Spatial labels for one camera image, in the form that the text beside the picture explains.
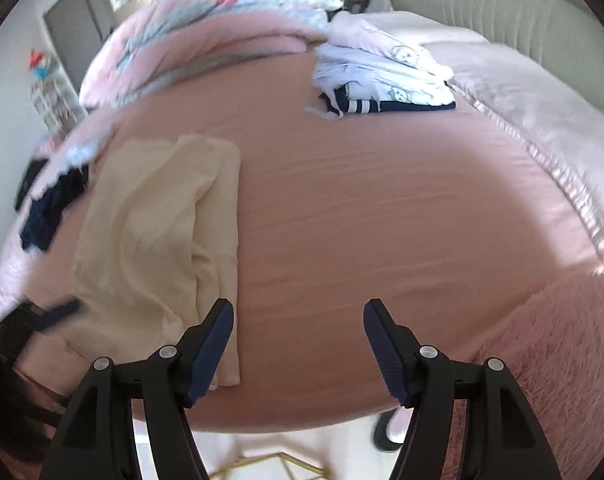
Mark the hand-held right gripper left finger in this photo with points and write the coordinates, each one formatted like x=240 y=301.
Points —
x=209 y=355

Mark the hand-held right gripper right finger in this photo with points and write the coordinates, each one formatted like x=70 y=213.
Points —
x=389 y=355

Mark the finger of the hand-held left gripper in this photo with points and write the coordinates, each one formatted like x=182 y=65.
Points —
x=56 y=314

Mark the red shirt with cream lining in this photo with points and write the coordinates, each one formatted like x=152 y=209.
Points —
x=146 y=220

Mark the person's right slipper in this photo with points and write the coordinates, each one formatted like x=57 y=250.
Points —
x=387 y=430

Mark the navy blue garment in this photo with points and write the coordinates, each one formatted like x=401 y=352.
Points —
x=44 y=215

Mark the white light-blue garment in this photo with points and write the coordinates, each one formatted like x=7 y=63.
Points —
x=76 y=152

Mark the white shelf rack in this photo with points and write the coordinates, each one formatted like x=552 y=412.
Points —
x=56 y=105

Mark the navy white-striped folded garment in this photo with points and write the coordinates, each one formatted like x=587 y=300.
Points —
x=417 y=106

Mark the white printed folded garment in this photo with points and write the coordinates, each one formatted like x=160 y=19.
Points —
x=412 y=92

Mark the pale pink pillow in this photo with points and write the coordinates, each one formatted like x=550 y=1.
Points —
x=532 y=110

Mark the grey door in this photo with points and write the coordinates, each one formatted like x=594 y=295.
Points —
x=81 y=25

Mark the pink printed folded garment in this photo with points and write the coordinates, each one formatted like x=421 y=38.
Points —
x=382 y=40

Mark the pink checked duvet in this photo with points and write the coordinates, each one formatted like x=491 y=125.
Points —
x=206 y=25

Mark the grey-green upholstered headboard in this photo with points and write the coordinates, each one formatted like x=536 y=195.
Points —
x=507 y=5

